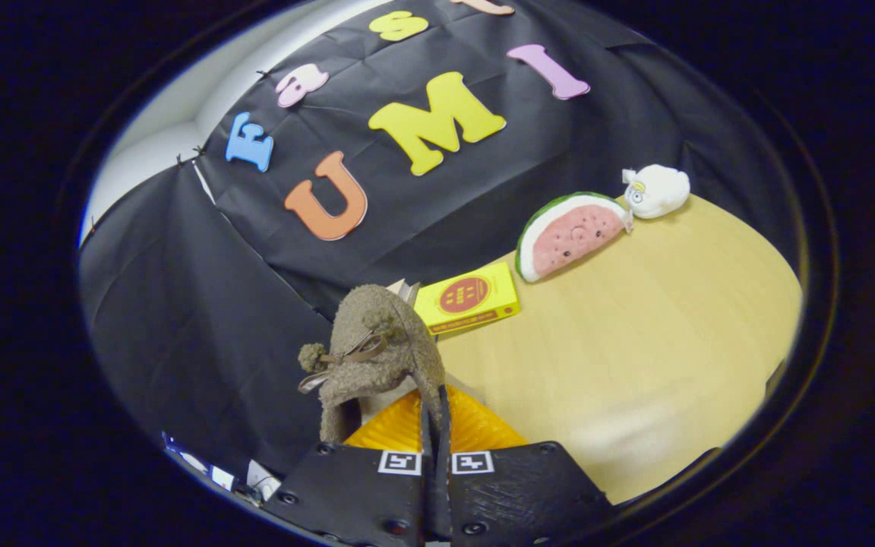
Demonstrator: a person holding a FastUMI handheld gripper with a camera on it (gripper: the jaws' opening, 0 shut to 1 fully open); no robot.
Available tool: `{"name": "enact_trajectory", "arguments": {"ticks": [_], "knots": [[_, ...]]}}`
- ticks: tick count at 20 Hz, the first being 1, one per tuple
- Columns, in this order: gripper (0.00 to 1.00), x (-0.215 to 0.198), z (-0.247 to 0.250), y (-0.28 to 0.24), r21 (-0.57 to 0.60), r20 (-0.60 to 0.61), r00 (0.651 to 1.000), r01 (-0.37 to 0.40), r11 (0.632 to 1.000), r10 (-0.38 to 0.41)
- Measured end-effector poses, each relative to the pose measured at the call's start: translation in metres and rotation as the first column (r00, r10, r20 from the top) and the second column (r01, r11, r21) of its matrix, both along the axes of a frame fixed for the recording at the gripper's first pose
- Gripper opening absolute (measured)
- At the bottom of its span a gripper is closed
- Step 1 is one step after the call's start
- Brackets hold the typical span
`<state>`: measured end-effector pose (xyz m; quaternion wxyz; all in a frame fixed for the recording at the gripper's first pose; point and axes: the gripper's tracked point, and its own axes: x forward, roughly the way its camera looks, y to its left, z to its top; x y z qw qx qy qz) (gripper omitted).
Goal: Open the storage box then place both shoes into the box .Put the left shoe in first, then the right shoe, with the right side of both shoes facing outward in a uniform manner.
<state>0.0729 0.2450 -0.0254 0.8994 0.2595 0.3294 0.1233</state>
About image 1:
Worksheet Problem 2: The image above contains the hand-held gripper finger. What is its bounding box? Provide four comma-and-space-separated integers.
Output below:
437, 384, 614, 546
261, 384, 438, 546

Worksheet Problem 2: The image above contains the brown fuzzy shoe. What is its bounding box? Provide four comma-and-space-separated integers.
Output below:
298, 284, 446, 445

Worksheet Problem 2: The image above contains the white paper sheet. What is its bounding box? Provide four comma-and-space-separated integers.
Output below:
246, 459, 282, 500

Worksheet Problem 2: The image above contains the yellow book with red label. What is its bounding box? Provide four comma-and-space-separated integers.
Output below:
413, 262, 522, 336

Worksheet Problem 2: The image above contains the watermelon slice plush toy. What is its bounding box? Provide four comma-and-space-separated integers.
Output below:
515, 191, 630, 283

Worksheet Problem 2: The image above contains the white plush toy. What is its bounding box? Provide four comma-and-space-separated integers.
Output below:
622, 164, 691, 220

